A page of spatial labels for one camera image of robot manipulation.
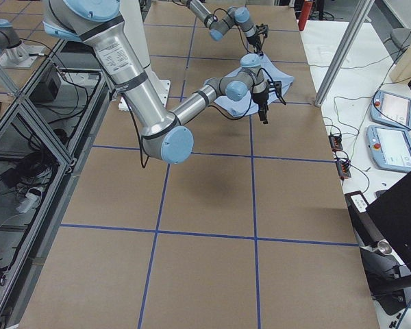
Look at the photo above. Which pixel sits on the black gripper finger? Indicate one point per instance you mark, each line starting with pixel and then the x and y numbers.
pixel 259 51
pixel 262 113

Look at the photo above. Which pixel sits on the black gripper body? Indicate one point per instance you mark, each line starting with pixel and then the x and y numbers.
pixel 254 40
pixel 260 99

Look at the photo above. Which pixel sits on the light blue polo shirt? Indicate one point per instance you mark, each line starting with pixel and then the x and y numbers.
pixel 246 106

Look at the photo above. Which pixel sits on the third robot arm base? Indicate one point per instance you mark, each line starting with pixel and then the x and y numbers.
pixel 14 53

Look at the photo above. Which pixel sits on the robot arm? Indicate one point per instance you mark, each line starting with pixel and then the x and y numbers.
pixel 238 17
pixel 114 30

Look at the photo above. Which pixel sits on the red cylinder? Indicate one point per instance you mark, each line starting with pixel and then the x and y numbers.
pixel 304 14

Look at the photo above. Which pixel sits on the far blue teach pendant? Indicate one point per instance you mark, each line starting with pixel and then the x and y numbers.
pixel 391 109

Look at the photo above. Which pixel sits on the blue teach pendant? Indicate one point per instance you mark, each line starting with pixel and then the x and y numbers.
pixel 390 148
pixel 391 109

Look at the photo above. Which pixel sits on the near blue teach pendant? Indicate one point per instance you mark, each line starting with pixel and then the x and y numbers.
pixel 390 148

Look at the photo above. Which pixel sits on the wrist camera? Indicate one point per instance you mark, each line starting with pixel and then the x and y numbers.
pixel 262 30
pixel 275 86

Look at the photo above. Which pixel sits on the aluminium frame post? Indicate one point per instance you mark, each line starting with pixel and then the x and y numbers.
pixel 350 34

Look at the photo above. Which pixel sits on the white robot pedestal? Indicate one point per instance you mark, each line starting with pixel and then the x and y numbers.
pixel 135 33

